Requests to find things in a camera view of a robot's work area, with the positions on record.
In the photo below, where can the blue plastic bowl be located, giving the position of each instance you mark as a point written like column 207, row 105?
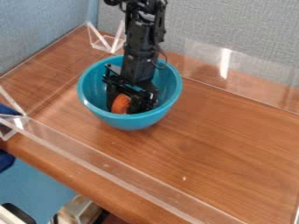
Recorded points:
column 92, row 95

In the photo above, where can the orange and white toy mushroom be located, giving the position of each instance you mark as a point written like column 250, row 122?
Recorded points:
column 120, row 104

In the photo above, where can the clear acrylic front barrier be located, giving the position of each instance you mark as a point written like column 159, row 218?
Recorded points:
column 153, row 191

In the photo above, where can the clear acrylic corner bracket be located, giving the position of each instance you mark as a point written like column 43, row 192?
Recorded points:
column 107, row 43

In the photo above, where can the grey metal table frame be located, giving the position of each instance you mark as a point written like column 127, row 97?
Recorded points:
column 79, row 211

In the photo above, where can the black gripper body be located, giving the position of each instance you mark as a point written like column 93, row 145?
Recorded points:
column 131, row 72

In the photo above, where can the black and white object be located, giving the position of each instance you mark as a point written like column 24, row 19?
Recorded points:
column 12, row 215

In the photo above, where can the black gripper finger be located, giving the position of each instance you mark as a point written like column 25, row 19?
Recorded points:
column 112, row 93
column 141, row 103

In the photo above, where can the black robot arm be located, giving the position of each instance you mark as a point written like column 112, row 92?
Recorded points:
column 144, row 24

